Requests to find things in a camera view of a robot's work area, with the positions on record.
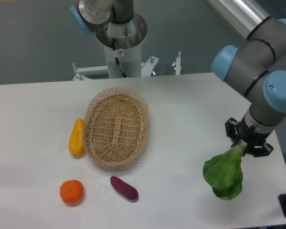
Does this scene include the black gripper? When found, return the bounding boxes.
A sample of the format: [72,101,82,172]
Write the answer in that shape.
[225,117,274,157]

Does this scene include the green leafy vegetable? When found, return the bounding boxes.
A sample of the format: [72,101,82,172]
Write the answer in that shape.
[203,140,246,200]

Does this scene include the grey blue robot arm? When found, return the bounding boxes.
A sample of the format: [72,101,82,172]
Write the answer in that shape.
[70,0,286,157]

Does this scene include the purple sweet potato toy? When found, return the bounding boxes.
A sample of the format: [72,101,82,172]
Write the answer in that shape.
[110,176,139,201]

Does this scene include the woven wicker basket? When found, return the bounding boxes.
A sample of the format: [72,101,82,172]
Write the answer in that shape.
[82,87,150,169]

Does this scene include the yellow pepper toy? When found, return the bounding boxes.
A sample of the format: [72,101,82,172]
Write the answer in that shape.
[69,119,84,158]

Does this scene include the orange tangerine toy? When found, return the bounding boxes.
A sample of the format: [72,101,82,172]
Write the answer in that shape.
[60,179,84,206]

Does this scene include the white metal frame brackets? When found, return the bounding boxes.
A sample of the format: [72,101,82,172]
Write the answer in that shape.
[72,51,183,81]

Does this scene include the black cable on pedestal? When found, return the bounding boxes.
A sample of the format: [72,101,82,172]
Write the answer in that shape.
[112,37,129,78]

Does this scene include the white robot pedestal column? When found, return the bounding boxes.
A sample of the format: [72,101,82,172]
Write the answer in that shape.
[95,13,148,68]

